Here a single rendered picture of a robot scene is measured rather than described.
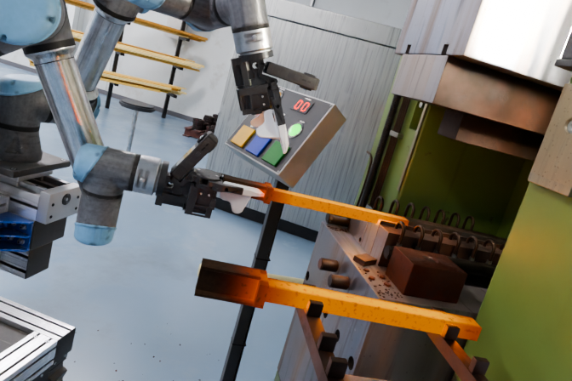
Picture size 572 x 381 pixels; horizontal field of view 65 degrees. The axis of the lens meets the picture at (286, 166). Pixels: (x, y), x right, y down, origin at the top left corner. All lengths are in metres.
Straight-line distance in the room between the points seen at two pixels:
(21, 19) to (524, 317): 0.93
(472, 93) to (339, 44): 2.62
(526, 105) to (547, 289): 0.40
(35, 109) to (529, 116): 1.25
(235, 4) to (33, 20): 0.34
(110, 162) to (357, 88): 2.79
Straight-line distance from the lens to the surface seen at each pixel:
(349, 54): 3.54
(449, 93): 0.96
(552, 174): 0.84
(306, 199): 0.96
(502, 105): 1.03
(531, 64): 0.99
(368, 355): 0.92
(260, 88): 0.91
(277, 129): 0.89
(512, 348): 0.89
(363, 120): 3.51
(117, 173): 0.90
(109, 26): 1.35
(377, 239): 1.02
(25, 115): 1.44
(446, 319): 0.74
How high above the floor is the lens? 1.25
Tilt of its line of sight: 11 degrees down
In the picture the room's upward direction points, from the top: 16 degrees clockwise
